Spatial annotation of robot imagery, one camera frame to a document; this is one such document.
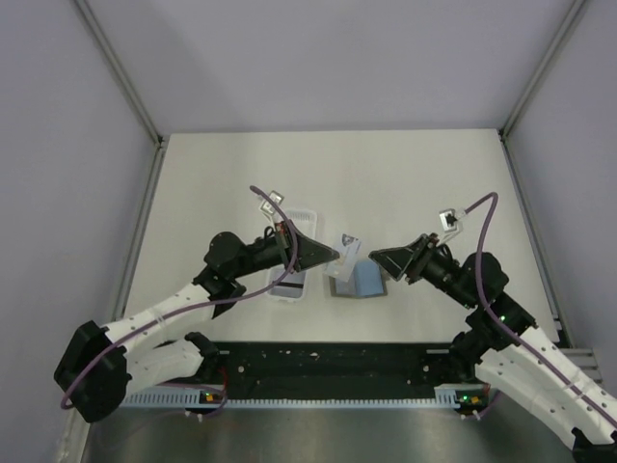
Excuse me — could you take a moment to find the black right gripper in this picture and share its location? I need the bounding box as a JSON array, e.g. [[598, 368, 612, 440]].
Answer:
[[369, 232, 476, 309]]

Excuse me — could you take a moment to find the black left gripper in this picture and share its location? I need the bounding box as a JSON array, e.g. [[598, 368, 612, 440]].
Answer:
[[231, 220, 339, 280]]

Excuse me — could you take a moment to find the grey card holder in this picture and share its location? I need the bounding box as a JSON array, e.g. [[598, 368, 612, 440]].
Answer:
[[329, 259, 388, 299]]

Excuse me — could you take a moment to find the white plastic basket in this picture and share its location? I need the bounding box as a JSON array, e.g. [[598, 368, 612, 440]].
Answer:
[[264, 207, 319, 306]]

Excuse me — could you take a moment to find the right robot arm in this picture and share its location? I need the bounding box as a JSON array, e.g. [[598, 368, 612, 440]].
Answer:
[[368, 233, 616, 462]]

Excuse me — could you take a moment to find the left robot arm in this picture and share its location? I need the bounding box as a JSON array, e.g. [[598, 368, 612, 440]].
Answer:
[[53, 222, 339, 423]]

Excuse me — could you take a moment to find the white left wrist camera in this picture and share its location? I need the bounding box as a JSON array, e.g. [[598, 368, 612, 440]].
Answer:
[[259, 190, 284, 223]]

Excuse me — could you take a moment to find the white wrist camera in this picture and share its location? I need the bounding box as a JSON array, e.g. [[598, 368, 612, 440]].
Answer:
[[439, 208, 467, 245], [259, 190, 284, 223]]

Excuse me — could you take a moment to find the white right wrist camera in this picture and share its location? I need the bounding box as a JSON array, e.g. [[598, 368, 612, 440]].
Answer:
[[439, 208, 467, 245]]

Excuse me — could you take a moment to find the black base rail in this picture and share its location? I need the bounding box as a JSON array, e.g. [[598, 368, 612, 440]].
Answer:
[[162, 340, 513, 401]]

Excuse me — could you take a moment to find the white slotted cable duct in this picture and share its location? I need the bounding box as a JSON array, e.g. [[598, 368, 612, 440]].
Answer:
[[120, 387, 489, 411]]

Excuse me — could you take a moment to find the right aluminium frame post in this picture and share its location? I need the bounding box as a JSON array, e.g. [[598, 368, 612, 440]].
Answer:
[[498, 0, 591, 143]]

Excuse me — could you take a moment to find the aluminium frame post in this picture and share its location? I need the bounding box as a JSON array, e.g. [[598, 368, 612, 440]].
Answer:
[[71, 0, 167, 146], [498, 0, 591, 143]]

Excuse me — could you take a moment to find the left aluminium frame post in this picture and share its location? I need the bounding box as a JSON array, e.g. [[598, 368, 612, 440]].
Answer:
[[71, 0, 167, 146]]

